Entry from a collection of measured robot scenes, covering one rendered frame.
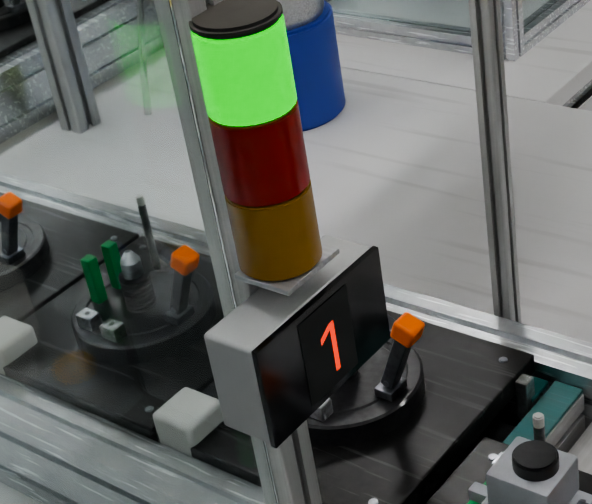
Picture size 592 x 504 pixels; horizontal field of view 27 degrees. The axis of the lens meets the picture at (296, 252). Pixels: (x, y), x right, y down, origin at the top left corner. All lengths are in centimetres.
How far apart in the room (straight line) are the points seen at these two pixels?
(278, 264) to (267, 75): 12
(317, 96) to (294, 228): 107
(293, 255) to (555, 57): 124
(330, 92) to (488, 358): 75
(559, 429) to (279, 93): 51
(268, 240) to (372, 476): 35
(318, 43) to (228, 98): 108
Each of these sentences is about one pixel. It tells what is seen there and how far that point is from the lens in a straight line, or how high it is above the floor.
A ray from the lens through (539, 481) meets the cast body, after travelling 83.
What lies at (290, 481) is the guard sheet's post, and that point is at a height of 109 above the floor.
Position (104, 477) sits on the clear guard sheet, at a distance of 73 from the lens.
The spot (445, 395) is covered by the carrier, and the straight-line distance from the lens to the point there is 108.
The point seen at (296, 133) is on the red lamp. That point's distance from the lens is 69.
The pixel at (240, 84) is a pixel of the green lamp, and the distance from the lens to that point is 66.
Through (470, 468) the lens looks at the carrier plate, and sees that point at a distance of 101.
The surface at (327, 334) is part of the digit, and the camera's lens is 75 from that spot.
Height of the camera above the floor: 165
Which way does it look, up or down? 32 degrees down
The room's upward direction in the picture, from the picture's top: 10 degrees counter-clockwise
